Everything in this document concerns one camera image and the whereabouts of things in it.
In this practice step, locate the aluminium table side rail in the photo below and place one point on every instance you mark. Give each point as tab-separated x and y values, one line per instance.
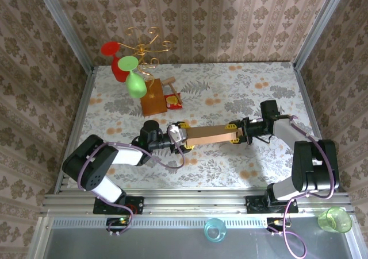
82	106
307	98

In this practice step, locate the green plastic wine glass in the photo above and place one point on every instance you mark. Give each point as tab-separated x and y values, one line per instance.
128	63

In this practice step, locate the red plastic wine glass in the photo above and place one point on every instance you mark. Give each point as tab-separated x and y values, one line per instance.
110	48

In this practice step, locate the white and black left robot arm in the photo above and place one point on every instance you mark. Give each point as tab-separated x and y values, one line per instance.
126	155

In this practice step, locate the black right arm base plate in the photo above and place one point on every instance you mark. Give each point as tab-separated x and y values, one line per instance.
253	204

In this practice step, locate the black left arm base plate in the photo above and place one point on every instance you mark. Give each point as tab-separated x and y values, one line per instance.
138	204

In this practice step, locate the aluminium frame post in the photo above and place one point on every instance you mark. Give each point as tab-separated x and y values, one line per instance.
319	26
66	32

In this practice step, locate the red snack packet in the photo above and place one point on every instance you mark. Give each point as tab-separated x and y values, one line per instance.
172	101

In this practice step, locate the small black controller board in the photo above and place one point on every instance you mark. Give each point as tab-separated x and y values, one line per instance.
115	221
271	221

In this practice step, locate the perforated metal strip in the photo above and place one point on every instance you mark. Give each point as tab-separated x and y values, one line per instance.
172	222

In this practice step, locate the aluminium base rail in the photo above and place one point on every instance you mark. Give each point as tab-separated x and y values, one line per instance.
187	201

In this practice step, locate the brown cardboard paper box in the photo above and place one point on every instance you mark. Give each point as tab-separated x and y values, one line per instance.
210	135

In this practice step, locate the clear green plastic cup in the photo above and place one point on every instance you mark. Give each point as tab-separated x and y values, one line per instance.
335	220

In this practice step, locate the clear blue plastic cup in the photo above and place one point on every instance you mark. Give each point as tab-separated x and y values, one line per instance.
215	230

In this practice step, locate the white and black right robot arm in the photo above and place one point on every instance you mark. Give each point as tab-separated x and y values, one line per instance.
316	167

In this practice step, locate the small wooden mallet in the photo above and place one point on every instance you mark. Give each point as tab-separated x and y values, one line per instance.
169	81

